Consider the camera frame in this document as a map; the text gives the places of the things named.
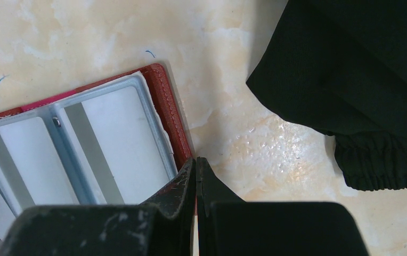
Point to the black cloth garment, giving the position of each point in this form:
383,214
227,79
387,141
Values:
340,68

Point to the red leather card holder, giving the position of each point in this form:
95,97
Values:
152,84

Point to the white credit card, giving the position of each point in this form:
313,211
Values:
120,145
31,172

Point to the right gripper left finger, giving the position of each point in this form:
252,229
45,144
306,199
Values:
171,226

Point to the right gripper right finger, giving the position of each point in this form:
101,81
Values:
219,211

